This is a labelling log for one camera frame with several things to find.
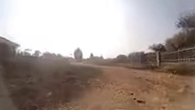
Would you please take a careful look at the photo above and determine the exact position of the small rounded tree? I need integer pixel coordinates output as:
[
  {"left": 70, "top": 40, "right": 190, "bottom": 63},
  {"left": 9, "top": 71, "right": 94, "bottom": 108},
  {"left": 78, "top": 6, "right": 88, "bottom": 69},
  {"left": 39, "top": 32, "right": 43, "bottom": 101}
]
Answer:
[{"left": 72, "top": 46, "right": 85, "bottom": 64}]

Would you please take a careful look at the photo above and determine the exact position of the red-brown dirt road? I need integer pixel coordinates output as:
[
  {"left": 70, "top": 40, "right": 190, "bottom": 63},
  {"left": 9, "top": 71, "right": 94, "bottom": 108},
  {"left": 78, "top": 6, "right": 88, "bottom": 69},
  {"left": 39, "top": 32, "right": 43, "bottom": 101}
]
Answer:
[{"left": 44, "top": 58, "right": 195, "bottom": 110}]

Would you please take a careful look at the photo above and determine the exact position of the distant row of trees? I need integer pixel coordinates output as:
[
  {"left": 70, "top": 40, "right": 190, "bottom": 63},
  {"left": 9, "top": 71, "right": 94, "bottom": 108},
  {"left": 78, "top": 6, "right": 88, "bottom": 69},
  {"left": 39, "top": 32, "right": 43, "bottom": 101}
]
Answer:
[{"left": 16, "top": 46, "right": 130, "bottom": 65}]

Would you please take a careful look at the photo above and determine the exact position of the dark dry grass patch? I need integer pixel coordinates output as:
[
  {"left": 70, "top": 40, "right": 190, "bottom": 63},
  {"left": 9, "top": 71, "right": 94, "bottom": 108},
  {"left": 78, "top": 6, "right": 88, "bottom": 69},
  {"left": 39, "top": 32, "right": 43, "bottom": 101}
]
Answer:
[{"left": 0, "top": 53, "right": 103, "bottom": 110}]

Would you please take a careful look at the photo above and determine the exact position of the dry grass verge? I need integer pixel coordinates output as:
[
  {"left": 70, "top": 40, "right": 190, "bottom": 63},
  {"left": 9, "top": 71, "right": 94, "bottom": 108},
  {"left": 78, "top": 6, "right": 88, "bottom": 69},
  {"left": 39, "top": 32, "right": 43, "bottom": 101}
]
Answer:
[{"left": 83, "top": 53, "right": 195, "bottom": 79}]

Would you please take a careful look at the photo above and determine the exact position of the pale railing fence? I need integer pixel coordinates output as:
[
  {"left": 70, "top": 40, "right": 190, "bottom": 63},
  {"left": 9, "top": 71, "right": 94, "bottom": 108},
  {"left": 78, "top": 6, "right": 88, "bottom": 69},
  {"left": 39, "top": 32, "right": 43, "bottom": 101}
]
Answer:
[{"left": 128, "top": 38, "right": 195, "bottom": 71}]

